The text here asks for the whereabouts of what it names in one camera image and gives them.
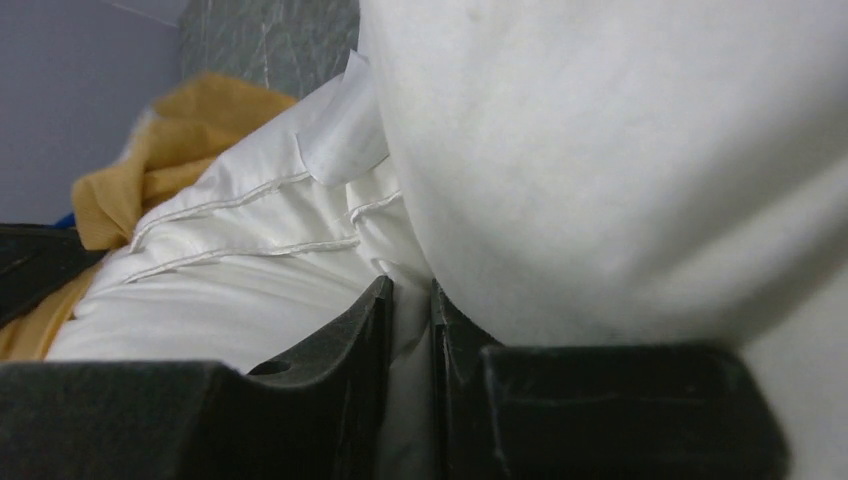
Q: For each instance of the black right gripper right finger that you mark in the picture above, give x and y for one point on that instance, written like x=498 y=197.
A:
x=679 y=411

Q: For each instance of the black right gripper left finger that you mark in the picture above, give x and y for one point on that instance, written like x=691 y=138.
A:
x=311 y=412

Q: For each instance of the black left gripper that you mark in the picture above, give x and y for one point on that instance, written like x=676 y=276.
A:
x=37 y=260

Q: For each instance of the blue and orange pillowcase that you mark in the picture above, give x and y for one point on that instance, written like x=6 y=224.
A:
x=172 y=144

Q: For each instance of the white pillow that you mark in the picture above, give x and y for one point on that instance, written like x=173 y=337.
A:
x=570 y=172

